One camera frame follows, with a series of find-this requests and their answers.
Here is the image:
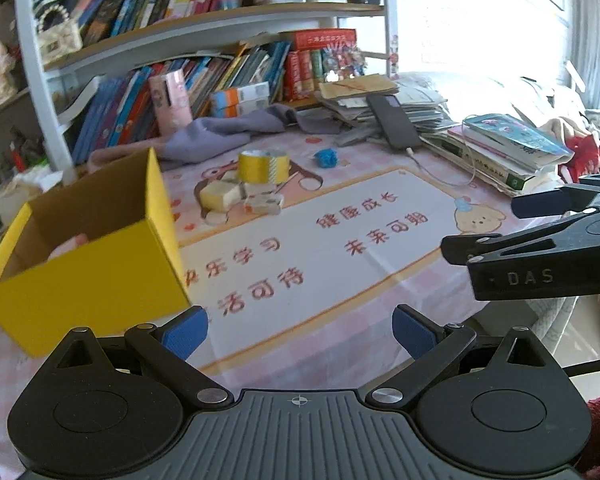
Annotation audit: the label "pink carton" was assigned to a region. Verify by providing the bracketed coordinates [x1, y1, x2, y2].
[148, 71, 193, 136]

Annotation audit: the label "yellow tape roll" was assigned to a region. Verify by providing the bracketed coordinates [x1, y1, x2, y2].
[237, 150, 292, 186]

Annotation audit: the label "purple-grey cloth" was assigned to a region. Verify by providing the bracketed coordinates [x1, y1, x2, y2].
[157, 104, 343, 171]

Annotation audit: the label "grey flat case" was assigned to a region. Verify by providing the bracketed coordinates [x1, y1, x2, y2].
[336, 125, 386, 147]

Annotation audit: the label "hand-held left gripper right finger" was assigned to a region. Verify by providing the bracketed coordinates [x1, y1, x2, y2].
[365, 304, 548, 411]

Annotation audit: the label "row of colourful books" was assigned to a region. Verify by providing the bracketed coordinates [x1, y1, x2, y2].
[72, 40, 368, 163]

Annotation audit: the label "white bookshelf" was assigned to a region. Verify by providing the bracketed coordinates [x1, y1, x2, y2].
[12, 0, 400, 173]

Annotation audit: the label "small white box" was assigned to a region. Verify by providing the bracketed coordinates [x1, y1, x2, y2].
[243, 192, 286, 215]

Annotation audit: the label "stack of thick books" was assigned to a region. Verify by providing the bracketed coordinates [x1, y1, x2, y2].
[420, 120, 566, 197]

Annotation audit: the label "brown paper envelopes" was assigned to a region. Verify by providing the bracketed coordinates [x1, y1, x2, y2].
[319, 74, 399, 105]

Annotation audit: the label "yellow cardboard box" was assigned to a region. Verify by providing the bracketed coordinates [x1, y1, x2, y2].
[0, 147, 193, 358]

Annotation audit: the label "pearl trimmed box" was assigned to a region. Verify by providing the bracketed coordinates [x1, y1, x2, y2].
[34, 4, 83, 58]

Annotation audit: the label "blue ball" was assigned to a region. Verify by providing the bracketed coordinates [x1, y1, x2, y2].
[312, 147, 340, 168]

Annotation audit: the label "red book box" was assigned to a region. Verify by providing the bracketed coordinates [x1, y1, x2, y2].
[292, 29, 358, 52]

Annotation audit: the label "grey curtain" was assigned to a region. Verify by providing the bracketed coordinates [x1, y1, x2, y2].
[565, 0, 600, 111]

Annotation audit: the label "blue cover book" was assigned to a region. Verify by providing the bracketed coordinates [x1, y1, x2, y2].
[462, 113, 575, 172]

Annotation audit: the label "pile of loose papers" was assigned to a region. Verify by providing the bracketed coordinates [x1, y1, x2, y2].
[330, 87, 453, 127]

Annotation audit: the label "pink plush cloth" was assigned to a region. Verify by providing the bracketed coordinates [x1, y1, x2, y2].
[87, 147, 153, 176]

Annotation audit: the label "orange blue white box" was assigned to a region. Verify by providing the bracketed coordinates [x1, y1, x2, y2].
[210, 81, 271, 107]
[212, 100, 271, 119]

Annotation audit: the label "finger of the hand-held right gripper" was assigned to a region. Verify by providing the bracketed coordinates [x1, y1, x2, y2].
[511, 172, 600, 219]
[440, 208, 600, 267]

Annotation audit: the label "cream cloth bundle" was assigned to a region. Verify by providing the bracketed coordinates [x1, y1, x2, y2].
[0, 167, 77, 226]

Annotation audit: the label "pink checked printed tablecloth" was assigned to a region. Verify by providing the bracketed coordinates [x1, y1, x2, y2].
[0, 120, 566, 456]

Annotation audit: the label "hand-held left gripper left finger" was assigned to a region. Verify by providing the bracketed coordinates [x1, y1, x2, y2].
[55, 305, 236, 411]

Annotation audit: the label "cream eraser block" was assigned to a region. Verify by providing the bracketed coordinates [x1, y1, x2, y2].
[200, 180, 246, 211]

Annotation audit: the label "white charging cable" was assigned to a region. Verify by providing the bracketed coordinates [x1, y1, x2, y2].
[405, 147, 481, 188]

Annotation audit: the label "black smartphone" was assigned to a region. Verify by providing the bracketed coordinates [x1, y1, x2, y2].
[366, 94, 423, 151]

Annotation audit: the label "red cloth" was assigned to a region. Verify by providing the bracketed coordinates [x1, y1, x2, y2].
[562, 132, 600, 183]

